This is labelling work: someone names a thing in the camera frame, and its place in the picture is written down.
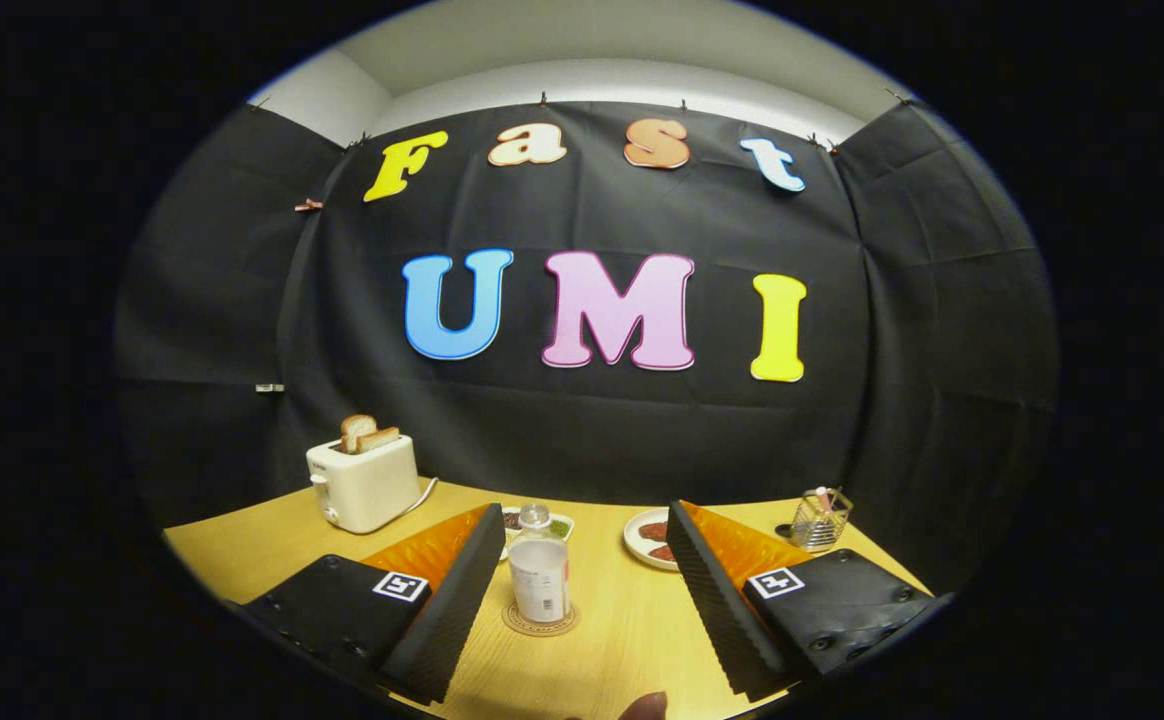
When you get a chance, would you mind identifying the wooden table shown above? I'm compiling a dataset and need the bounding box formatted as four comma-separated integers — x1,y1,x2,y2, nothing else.
162,478,933,720

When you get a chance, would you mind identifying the white round plate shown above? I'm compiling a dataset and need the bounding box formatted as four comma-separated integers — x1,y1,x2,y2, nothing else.
623,507,683,573

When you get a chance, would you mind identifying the clear juice bottle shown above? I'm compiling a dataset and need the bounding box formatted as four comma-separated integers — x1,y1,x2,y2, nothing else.
508,503,572,624

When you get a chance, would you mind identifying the small wire basket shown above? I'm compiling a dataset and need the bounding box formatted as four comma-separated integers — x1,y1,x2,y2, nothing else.
790,487,854,554

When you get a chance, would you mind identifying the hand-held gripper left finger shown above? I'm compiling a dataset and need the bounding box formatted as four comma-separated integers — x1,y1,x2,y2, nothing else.
225,503,508,706

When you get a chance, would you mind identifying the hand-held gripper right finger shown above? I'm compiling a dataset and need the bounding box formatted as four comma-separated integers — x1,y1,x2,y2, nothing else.
665,500,953,701

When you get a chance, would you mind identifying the round cork coaster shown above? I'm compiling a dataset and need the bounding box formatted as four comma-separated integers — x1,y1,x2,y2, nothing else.
501,597,581,638

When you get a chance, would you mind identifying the white divided grain dish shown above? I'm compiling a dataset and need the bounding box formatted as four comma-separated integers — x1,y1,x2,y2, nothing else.
500,507,575,561

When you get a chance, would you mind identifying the cream toaster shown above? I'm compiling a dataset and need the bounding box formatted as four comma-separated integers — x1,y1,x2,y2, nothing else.
306,433,422,535

